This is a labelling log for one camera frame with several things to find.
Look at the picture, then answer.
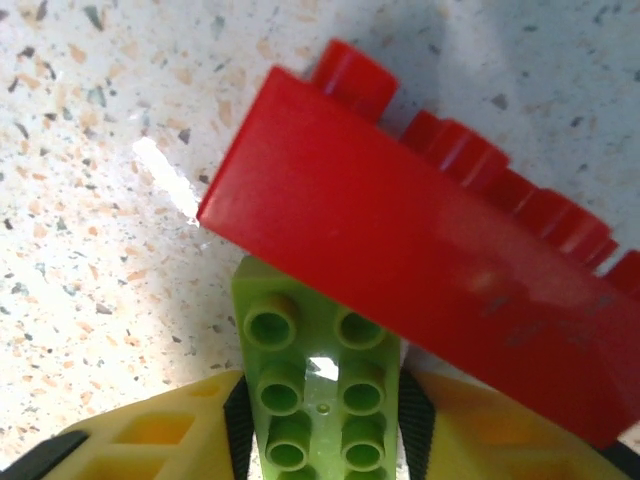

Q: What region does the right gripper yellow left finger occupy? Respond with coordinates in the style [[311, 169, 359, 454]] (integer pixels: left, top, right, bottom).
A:
[[62, 370, 262, 480]]

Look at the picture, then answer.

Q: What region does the long green lego brick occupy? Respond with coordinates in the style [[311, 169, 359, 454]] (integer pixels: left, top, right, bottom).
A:
[[230, 257, 404, 480]]

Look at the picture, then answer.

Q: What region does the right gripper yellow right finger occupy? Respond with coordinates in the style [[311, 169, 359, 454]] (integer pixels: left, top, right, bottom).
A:
[[398, 370, 629, 480]]

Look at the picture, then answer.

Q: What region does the long red lego brick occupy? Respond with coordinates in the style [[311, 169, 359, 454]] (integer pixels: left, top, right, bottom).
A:
[[196, 38, 640, 450]]

